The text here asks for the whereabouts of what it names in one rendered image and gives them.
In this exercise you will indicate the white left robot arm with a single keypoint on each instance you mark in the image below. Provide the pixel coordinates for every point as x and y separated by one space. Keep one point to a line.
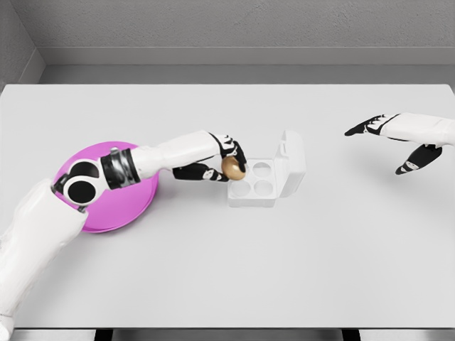
39 220

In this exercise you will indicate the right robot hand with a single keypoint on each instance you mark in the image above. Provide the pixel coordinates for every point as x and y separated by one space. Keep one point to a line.
409 129

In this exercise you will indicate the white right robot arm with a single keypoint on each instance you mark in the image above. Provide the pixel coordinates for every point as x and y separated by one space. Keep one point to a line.
450 130

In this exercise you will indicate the brown egg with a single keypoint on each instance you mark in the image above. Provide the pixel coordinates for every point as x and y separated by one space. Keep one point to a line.
233 168

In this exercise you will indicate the pink round plate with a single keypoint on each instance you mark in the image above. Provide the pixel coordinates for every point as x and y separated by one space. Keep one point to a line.
121 209

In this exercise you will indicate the white egg box with lid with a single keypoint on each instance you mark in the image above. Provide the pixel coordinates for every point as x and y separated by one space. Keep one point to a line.
281 170

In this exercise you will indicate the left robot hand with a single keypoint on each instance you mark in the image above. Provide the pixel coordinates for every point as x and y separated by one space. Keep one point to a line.
199 145

